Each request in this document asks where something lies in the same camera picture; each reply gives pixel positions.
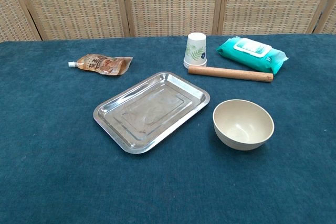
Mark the woven bamboo folding screen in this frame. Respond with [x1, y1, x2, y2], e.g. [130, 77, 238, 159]
[0, 0, 336, 43]

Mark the green wet wipes pack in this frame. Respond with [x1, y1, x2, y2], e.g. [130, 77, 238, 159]
[215, 36, 289, 75]

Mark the brown spouted sauce pouch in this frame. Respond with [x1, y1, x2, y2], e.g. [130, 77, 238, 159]
[68, 54, 133, 76]

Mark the teal tablecloth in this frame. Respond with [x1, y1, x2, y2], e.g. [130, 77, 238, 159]
[0, 34, 336, 224]

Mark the paper cup with leaf print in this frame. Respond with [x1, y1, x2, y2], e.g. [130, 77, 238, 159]
[183, 32, 208, 69]

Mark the wooden rolling pin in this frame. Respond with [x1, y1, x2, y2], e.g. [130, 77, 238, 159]
[187, 65, 274, 83]

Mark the stainless steel rectangular tray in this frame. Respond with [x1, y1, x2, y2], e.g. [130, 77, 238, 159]
[92, 71, 212, 155]

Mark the beige plastic bowl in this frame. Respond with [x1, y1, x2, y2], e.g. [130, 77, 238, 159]
[212, 99, 275, 152]

